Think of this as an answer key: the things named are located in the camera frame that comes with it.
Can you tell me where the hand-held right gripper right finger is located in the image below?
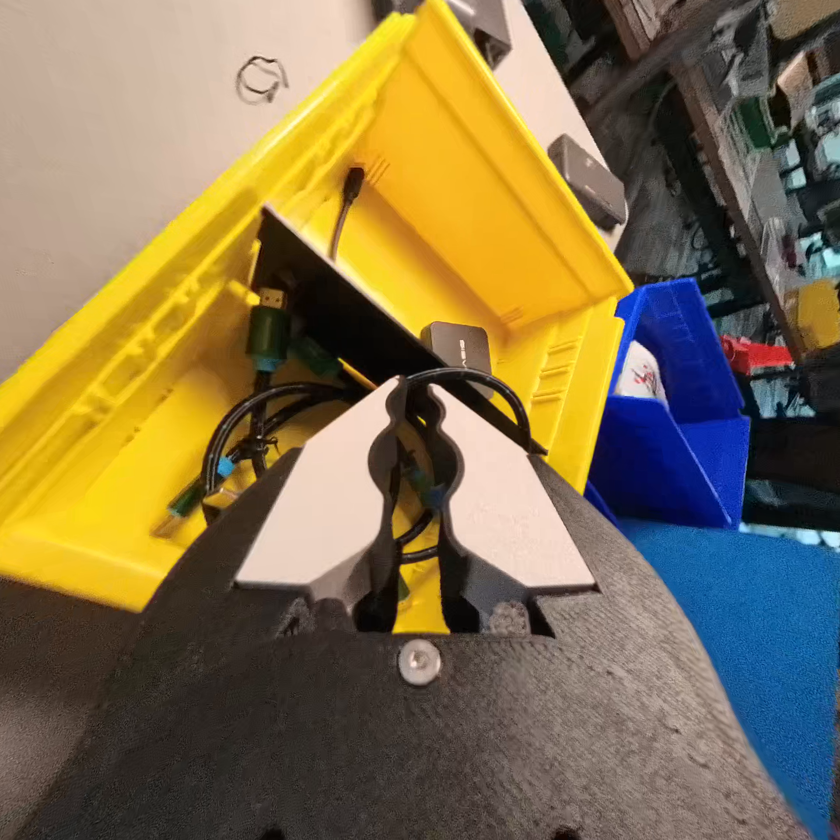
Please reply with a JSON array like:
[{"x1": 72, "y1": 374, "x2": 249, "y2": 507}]
[{"x1": 423, "y1": 384, "x2": 598, "y2": 601}]

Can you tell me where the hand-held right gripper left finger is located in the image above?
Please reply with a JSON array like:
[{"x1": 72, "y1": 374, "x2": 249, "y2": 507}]
[{"x1": 233, "y1": 375, "x2": 409, "y2": 601}]

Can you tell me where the white red printed packet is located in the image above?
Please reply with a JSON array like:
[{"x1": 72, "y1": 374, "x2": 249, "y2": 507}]
[{"x1": 619, "y1": 340, "x2": 669, "y2": 403}]

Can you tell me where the black bin divider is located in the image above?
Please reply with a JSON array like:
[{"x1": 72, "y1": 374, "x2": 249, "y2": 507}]
[{"x1": 255, "y1": 203, "x2": 550, "y2": 458}]

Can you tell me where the blue partition panel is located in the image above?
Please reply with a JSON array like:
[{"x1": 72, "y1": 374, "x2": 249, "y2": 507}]
[{"x1": 620, "y1": 521, "x2": 840, "y2": 840}]

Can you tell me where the red plastic bin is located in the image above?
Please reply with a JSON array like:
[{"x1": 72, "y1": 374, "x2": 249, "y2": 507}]
[{"x1": 720, "y1": 333, "x2": 793, "y2": 376}]

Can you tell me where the small grey device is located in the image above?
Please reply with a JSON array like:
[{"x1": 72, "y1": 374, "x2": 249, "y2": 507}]
[{"x1": 546, "y1": 133, "x2": 629, "y2": 231}]

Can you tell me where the small yellow bin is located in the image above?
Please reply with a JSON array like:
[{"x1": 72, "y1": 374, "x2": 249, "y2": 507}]
[{"x1": 783, "y1": 277, "x2": 840, "y2": 350}]

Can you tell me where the black power bank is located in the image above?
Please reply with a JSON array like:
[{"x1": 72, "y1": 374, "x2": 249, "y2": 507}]
[{"x1": 453, "y1": 0, "x2": 514, "y2": 68}]

